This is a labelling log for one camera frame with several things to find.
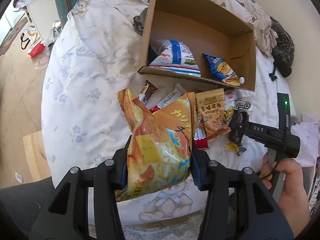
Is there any white red snack bar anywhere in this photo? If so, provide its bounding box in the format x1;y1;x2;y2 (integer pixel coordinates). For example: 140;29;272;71
149;83;187;113
194;124;209;150

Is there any white blue snack bag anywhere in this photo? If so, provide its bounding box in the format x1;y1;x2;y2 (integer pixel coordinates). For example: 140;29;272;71
149;40;201;77

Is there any floor rug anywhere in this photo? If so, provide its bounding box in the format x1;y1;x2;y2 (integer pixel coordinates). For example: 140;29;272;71
0;17;28;56

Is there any orange chip bag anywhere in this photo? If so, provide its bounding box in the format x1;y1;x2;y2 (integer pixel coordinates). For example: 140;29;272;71
116;89;196;202

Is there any brown cardboard box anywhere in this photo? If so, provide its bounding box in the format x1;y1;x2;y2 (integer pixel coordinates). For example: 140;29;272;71
137;0;256;91

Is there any brown chocolate wafer bar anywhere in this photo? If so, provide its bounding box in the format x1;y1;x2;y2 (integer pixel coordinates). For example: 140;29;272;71
137;80;158;105

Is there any blue bear snack bag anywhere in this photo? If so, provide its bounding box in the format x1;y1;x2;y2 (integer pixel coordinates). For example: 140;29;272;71
203;53;240;87

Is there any white washing machine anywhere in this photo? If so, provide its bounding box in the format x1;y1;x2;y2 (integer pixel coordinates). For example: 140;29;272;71
4;0;24;29

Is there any white floral bed sheet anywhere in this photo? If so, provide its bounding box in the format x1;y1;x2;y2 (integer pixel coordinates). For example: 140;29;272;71
41;0;295;225

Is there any yellow peanut packet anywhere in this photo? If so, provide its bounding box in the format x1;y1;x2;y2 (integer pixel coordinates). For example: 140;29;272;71
195;88;231;142

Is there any wooden board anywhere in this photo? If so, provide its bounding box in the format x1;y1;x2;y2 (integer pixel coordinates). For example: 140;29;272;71
23;131;51;181

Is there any dark camouflage garment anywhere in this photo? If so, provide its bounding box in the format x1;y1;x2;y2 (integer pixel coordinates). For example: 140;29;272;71
269;17;295;81

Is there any white red noodle snack bag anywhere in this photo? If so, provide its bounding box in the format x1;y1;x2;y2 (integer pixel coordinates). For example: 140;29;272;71
223;90;235;125

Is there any right hand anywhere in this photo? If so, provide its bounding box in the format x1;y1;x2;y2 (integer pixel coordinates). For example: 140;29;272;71
272;158;310;237

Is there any white cabinet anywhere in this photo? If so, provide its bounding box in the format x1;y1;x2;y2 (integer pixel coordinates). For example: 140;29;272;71
25;0;60;41

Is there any red white shopping bag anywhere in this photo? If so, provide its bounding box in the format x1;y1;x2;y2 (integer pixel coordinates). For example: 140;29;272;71
20;23;46;58

